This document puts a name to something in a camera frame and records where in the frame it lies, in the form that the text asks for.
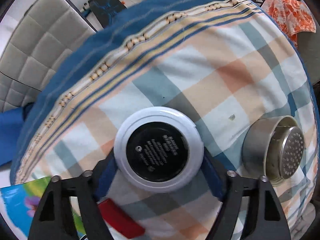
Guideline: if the blue printed cardboard box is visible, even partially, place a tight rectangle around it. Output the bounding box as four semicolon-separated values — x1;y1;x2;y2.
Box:
1;176;87;239

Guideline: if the red rectangular box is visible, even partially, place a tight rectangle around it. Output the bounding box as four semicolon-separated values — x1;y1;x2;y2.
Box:
98;198;145;239

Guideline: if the silver metal perforated tin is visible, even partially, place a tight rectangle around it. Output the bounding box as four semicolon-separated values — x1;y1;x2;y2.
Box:
242;115;305;187

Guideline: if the white jar black lid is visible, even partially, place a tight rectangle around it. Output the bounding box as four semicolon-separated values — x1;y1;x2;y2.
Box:
113;107;204;193

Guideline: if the blue cloth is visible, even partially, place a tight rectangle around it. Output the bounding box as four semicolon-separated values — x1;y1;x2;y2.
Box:
0;103;34;166

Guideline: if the plaid checkered blanket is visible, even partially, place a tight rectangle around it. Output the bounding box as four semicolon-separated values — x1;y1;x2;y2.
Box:
10;0;319;230

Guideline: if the grey tufted sofa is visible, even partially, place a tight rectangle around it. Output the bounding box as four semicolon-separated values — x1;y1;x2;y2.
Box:
1;0;96;112

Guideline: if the orange floral cloth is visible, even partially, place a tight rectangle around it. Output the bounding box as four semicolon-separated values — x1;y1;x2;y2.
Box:
261;0;316;48

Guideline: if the black blue treadmill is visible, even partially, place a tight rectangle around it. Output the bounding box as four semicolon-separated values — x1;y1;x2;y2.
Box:
82;0;126;28

